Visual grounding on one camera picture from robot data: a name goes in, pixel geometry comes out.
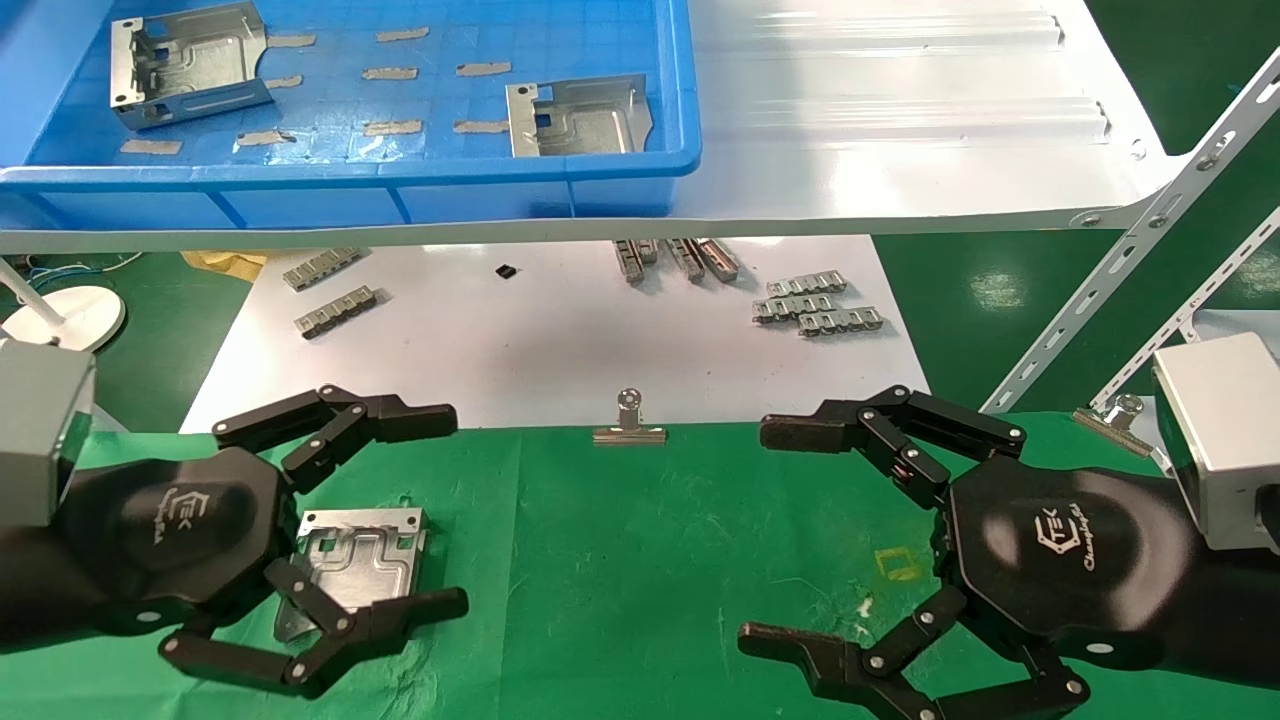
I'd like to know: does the stamped steel bracket part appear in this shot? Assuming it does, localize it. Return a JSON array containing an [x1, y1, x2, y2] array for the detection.
[[273, 507, 429, 644], [110, 2, 275, 132], [506, 75, 655, 159]]

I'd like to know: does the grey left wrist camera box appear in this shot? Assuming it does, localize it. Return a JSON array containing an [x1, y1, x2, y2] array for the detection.
[[0, 340, 98, 531]]

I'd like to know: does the silver binder clip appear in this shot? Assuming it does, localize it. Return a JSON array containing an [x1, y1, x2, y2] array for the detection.
[[1073, 394, 1161, 459], [592, 388, 668, 446]]

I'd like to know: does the thin blue cable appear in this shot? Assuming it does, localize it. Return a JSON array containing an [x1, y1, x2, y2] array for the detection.
[[25, 252, 146, 283]]

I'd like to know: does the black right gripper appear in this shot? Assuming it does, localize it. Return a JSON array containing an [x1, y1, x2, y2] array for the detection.
[[738, 386, 1201, 720]]

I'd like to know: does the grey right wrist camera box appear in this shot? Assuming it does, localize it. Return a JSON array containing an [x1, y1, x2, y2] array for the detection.
[[1152, 333, 1280, 553]]

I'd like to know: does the white round lamp stand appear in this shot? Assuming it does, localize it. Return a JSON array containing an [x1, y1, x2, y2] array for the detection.
[[0, 258, 127, 354]]

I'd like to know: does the yellow crumpled bag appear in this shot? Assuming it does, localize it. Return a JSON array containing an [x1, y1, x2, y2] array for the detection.
[[180, 251, 268, 283]]

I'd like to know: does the white slotted angle post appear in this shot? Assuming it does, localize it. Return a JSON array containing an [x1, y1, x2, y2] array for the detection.
[[1090, 205, 1280, 411], [980, 45, 1280, 416]]

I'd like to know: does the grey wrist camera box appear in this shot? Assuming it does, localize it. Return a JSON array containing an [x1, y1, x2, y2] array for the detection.
[[1152, 333, 1280, 553], [0, 340, 98, 531]]

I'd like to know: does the white paper sheet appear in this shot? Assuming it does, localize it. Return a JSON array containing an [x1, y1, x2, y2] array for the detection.
[[180, 236, 936, 433]]

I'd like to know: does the green table cloth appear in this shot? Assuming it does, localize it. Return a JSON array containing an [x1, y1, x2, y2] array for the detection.
[[0, 410, 1280, 720]]

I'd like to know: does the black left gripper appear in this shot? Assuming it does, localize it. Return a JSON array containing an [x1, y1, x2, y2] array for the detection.
[[60, 385, 469, 699]]

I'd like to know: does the blue plastic bin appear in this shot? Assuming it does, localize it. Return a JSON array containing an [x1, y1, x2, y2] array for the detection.
[[0, 0, 703, 233]]

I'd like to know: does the white metal shelf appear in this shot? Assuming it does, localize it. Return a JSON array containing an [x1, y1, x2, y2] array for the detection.
[[0, 0, 1191, 254]]

